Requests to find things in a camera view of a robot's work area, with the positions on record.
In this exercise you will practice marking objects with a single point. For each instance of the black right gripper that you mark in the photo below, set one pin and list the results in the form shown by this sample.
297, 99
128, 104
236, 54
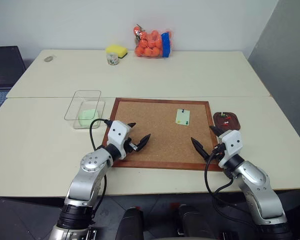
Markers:
217, 153

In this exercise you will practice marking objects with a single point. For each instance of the yellow sponge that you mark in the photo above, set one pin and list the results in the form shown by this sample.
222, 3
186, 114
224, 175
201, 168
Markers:
115, 49

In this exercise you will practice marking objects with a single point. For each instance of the brown oval tray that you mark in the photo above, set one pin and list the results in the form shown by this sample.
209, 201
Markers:
231, 122

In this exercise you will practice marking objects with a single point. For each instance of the dark rounded shape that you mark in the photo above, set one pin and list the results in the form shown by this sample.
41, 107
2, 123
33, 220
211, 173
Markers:
130, 225
191, 222

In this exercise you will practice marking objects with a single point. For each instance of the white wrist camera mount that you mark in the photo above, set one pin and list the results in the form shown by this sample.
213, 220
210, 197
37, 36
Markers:
117, 133
232, 142

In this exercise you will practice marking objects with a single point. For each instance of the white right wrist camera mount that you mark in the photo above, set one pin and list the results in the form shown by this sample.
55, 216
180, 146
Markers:
232, 142

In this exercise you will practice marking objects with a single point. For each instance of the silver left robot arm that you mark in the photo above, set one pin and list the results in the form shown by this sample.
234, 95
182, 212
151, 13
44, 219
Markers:
88, 180

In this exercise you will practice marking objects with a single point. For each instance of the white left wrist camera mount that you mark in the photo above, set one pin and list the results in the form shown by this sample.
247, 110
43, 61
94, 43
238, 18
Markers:
117, 133

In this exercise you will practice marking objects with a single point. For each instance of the blue strip in bag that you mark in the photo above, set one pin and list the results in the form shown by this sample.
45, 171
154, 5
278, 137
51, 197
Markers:
166, 45

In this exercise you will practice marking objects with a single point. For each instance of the clear plastic container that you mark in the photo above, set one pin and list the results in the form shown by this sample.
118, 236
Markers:
72, 110

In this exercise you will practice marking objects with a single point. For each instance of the dark laptop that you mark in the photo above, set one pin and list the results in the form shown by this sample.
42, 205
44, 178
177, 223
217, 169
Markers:
5, 66

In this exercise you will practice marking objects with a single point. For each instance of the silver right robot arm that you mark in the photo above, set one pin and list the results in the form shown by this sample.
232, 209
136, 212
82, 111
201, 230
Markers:
257, 185

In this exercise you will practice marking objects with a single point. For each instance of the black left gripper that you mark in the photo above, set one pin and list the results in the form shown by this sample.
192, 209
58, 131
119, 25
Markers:
129, 147

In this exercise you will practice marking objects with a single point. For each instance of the wood-framed cork board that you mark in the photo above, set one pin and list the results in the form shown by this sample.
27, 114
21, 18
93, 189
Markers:
162, 140

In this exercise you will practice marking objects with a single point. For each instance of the clear bag of orange balls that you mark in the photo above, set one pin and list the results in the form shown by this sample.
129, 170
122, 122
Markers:
150, 45

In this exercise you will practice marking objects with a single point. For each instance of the small glass jar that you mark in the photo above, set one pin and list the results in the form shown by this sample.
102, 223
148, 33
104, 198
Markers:
112, 60

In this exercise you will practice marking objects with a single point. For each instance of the light green paper note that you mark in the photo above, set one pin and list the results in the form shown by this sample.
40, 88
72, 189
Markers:
182, 117

